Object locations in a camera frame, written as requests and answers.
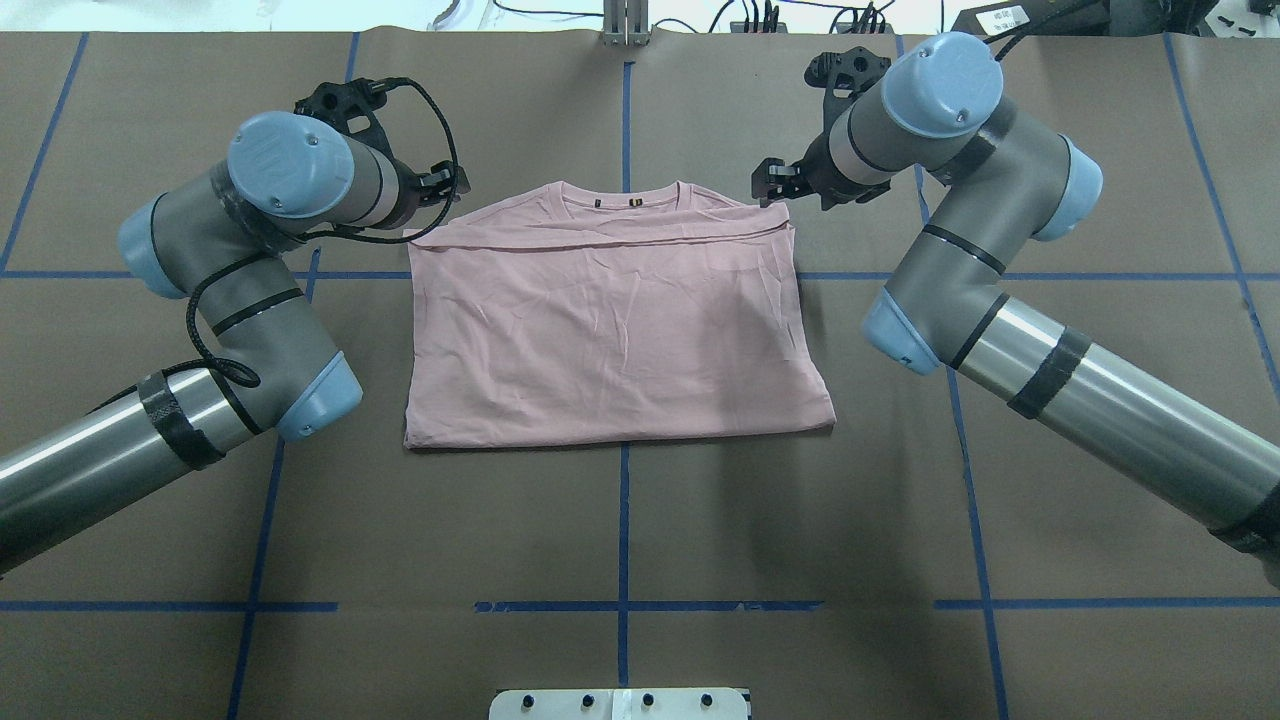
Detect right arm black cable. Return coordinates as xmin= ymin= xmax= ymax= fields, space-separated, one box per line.
xmin=984 ymin=0 xmax=1101 ymax=61

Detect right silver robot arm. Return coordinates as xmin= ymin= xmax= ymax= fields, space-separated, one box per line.
xmin=751 ymin=32 xmax=1277 ymax=585

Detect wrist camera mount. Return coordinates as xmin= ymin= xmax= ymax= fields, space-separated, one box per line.
xmin=293 ymin=78 xmax=394 ymax=158
xmin=803 ymin=46 xmax=893 ymax=131

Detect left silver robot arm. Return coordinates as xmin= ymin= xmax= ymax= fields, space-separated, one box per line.
xmin=1 ymin=111 xmax=468 ymax=571

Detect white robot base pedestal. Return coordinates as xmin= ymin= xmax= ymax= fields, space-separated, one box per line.
xmin=486 ymin=685 xmax=753 ymax=719

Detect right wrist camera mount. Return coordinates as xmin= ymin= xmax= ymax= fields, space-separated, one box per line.
xmin=803 ymin=46 xmax=893 ymax=131

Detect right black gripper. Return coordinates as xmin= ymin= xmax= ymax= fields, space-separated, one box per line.
xmin=751 ymin=135 xmax=851 ymax=211

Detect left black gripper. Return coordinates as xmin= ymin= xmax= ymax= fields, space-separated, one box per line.
xmin=396 ymin=160 xmax=471 ymax=228

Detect pink Snoopy t-shirt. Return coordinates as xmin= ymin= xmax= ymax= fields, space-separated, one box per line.
xmin=404 ymin=182 xmax=836 ymax=448

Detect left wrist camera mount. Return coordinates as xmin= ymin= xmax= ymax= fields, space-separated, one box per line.
xmin=293 ymin=78 xmax=394 ymax=158

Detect black device top right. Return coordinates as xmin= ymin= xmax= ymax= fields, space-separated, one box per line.
xmin=943 ymin=1 xmax=1219 ymax=37

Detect aluminium frame post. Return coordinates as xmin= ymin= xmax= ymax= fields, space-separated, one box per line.
xmin=600 ymin=0 xmax=652 ymax=47

